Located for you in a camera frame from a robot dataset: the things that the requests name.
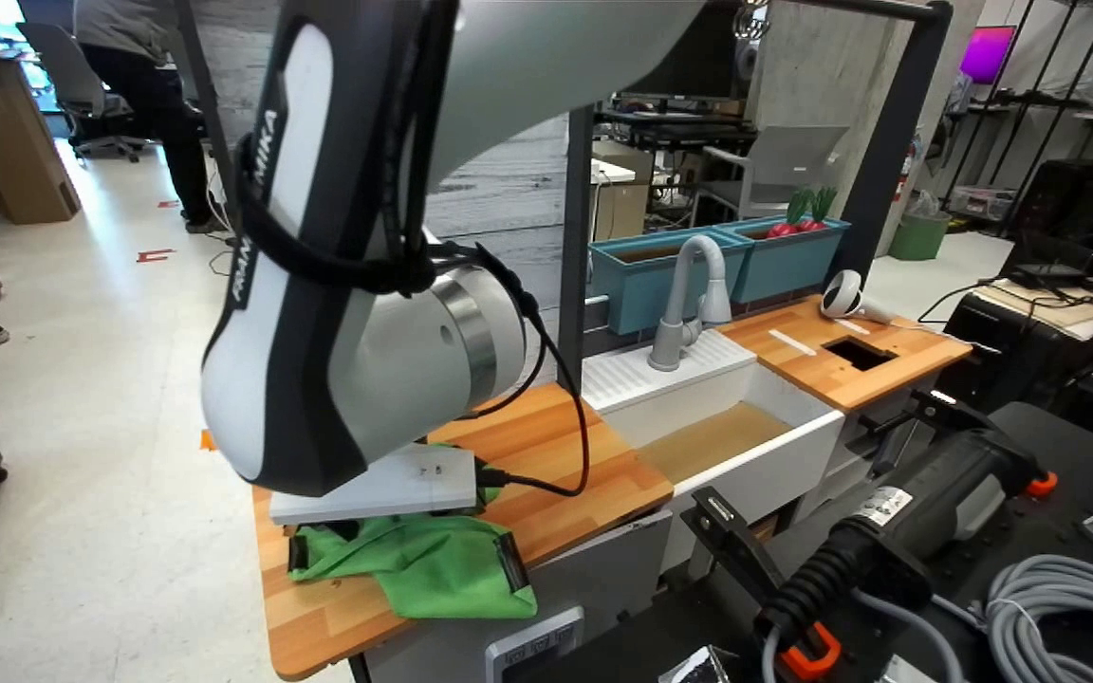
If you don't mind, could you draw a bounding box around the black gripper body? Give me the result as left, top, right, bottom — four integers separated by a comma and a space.
277, 514, 378, 539

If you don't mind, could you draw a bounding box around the green cloth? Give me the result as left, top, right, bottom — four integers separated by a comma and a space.
286, 510, 538, 623

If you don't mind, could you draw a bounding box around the wooden countertop slab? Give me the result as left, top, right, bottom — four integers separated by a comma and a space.
252, 375, 680, 683

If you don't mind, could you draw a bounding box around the white sink basin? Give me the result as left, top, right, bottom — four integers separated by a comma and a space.
578, 325, 854, 533

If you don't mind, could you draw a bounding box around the teal plastic bin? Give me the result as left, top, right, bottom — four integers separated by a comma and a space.
586, 225, 755, 342
726, 218, 854, 306

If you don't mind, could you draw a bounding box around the white wood-print backdrop panel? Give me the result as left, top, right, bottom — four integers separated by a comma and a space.
420, 112, 575, 390

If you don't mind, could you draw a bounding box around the grey toy faucet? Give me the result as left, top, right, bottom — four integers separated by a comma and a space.
645, 232, 738, 375

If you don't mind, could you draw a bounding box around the person in dark trousers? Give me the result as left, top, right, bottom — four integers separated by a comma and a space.
70, 0, 232, 241

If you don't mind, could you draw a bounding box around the wooden countertop with cutout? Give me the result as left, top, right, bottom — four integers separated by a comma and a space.
719, 292, 981, 416

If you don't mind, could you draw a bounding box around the white stick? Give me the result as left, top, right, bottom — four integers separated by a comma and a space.
763, 325, 824, 365

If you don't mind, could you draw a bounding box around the red plastic item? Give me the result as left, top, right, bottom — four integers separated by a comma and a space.
755, 218, 833, 247

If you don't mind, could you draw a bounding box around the white black round object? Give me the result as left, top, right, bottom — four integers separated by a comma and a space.
815, 265, 868, 323

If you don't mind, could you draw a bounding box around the black bar clamp orange trigger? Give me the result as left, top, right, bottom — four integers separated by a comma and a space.
680, 416, 1068, 683

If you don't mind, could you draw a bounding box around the green bucket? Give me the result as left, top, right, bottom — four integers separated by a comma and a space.
886, 206, 954, 265

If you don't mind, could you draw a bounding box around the wooden board with paper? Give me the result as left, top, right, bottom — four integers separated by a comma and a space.
968, 277, 1093, 351

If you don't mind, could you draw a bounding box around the light grey wrist camera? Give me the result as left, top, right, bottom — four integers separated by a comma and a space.
268, 442, 486, 525

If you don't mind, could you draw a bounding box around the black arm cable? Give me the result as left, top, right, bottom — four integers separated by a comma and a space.
232, 0, 597, 501

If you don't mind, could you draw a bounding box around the black metal frame post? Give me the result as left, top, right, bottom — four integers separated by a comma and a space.
828, 0, 957, 292
556, 104, 599, 387

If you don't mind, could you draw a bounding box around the coiled grey cable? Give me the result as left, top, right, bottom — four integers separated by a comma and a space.
981, 549, 1093, 683

